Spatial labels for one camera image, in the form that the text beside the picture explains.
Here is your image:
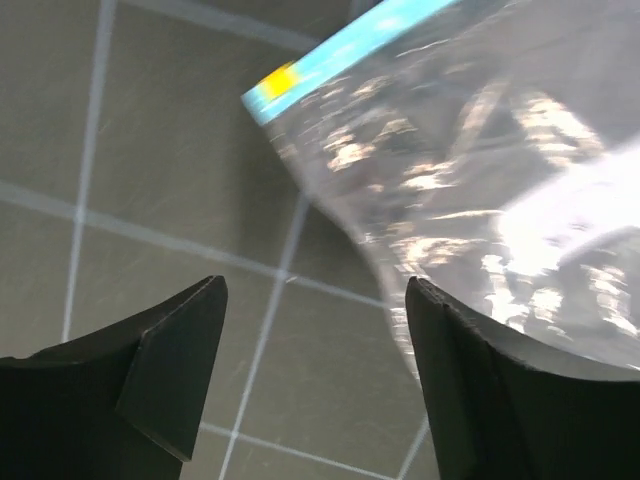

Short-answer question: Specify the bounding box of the black grid mat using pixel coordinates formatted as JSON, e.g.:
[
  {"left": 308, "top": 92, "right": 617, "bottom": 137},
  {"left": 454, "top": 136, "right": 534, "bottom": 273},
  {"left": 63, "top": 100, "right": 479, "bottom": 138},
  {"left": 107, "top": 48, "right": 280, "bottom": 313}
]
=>
[{"left": 1, "top": 1, "right": 437, "bottom": 479}]

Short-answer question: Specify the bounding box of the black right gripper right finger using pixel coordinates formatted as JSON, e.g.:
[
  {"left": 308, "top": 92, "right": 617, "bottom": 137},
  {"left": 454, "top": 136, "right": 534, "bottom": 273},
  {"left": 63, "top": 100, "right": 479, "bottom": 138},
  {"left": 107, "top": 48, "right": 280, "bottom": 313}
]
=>
[{"left": 405, "top": 277, "right": 639, "bottom": 479}]

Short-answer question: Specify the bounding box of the clear blue-zip bag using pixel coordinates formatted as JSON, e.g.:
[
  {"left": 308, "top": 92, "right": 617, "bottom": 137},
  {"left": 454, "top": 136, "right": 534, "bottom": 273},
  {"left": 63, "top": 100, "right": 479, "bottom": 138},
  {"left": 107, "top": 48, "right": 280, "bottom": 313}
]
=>
[{"left": 243, "top": 1, "right": 639, "bottom": 369}]

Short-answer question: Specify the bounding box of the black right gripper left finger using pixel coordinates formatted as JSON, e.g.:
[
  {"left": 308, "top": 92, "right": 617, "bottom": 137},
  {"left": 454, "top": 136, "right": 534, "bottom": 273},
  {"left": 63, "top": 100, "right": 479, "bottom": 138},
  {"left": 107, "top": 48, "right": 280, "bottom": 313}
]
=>
[{"left": 1, "top": 276, "right": 228, "bottom": 479}]

